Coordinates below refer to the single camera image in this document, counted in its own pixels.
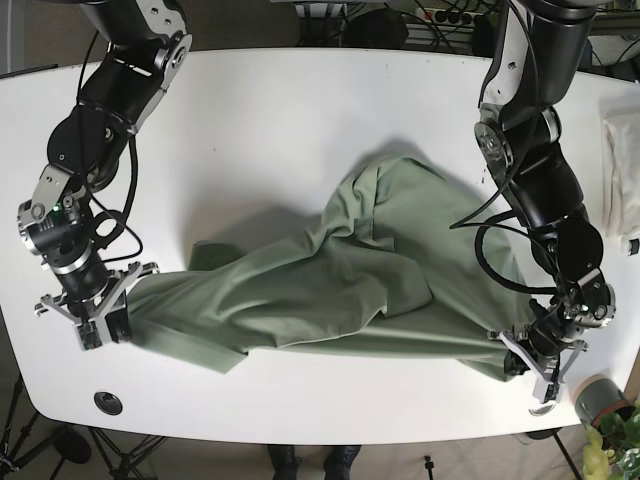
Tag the green potted plant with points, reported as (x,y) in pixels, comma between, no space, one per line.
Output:
(612,451)

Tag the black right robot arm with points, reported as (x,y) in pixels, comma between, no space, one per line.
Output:
(85,194)

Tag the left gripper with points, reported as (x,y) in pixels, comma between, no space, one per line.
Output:
(575,307)

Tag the white printed T-shirt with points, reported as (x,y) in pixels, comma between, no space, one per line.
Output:
(620,157)

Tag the black table grommet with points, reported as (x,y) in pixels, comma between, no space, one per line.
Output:
(108,403)

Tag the grey plant pot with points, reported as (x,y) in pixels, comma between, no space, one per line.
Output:
(597,396)

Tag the sage green T-shirt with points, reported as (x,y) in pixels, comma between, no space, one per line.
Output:
(380,273)

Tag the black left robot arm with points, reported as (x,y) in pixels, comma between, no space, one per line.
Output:
(538,50)

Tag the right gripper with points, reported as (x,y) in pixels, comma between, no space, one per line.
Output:
(66,242)

